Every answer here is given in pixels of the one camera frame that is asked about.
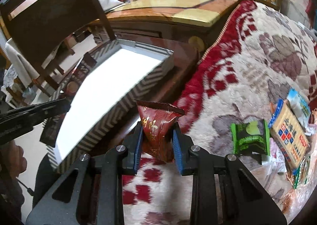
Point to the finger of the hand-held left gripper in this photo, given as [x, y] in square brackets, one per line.
[37, 113]

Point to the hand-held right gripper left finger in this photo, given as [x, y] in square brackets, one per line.
[137, 147]

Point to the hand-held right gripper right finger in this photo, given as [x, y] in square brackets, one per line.
[177, 154]

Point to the red-brown snack packet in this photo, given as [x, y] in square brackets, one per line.
[158, 126]

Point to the striped cardboard box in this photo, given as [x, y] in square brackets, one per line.
[104, 86]

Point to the person's left hand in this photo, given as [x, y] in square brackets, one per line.
[14, 159]

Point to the white lace cloth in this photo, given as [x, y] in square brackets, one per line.
[13, 66]

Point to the dark wooden chair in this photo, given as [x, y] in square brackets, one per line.
[49, 17]

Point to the clear plastic bag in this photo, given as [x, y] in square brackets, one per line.
[277, 163]

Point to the yellow and blue snack packet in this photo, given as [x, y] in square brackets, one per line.
[288, 136]

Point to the red and cream floral blanket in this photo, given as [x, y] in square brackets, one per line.
[247, 66]

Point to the green striped snack packet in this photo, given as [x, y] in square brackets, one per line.
[301, 173]

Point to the white and blue snack packet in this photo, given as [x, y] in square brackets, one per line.
[301, 106]

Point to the white paper stack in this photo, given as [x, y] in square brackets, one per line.
[106, 0]

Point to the wooden table with glass top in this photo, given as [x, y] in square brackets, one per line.
[173, 7]

